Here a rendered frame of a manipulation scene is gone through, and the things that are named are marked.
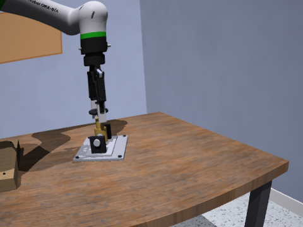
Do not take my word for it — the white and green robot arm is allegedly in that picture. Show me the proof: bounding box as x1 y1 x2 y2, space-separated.
0 0 111 56

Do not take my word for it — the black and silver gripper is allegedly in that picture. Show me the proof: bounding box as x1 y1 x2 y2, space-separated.
83 54 107 123

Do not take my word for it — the grey valve with black handwheel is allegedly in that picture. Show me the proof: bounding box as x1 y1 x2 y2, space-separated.
85 108 117 157

